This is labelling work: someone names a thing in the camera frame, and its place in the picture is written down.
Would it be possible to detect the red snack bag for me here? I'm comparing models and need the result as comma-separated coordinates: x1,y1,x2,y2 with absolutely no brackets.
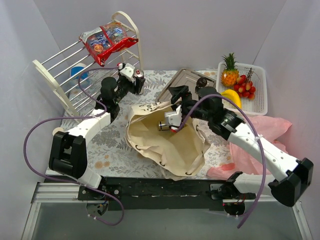
79,22,139,67

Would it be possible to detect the dark purple toy plum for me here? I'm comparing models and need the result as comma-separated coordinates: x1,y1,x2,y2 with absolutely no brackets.
196,77,208,89

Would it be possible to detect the toy pineapple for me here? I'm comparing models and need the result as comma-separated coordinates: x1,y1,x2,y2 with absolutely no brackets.
221,52,239,87

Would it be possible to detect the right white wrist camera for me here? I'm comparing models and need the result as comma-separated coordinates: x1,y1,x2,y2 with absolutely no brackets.
164,105,182,132

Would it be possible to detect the aluminium frame rail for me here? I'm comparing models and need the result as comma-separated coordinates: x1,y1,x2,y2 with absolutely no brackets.
31,182,80,203

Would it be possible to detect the pink plastic grocery bag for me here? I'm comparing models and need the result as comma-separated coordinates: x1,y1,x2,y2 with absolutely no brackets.
206,115,292,180

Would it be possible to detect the grey soap dispenser bottle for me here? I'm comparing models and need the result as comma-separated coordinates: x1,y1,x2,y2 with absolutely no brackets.
52,127,64,136

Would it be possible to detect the steel tray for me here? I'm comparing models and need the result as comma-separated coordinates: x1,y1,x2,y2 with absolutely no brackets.
156,68,216,102

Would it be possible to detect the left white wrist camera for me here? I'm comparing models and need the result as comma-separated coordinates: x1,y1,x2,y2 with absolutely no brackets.
117,62,136,83

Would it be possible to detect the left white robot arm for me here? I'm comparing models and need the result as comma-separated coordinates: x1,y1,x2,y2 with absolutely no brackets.
48,70,145,200

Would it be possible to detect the toy banana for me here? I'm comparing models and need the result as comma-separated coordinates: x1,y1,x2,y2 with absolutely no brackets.
220,89,242,109

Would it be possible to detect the floral table mat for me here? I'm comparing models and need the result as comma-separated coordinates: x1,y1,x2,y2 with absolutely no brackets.
44,67,236,179

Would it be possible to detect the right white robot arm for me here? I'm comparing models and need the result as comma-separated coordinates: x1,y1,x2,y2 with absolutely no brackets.
164,85,314,207

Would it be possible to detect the beige canvas tote bag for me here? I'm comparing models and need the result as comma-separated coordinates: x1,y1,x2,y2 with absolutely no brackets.
125,101,211,181

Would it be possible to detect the blue energy drink can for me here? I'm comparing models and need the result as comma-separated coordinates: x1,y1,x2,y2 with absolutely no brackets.
134,69,144,78

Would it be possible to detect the red toy fruit with stem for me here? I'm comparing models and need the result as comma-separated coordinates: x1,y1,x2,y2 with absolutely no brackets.
233,68,256,100

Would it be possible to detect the blue white container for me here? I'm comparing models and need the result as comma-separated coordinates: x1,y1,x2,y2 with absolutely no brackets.
69,62,90,87

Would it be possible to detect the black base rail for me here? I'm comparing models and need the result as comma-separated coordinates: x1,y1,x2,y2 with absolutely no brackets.
44,176,258,211

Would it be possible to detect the cream metal shoe rack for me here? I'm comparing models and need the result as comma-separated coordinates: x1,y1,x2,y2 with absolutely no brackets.
32,11,145,116

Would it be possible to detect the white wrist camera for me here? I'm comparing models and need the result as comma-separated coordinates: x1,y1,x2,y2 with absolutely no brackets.
117,62,136,83
164,105,182,132

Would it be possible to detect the white plastic basket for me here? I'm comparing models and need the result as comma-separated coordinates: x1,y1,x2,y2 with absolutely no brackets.
215,61,268,116

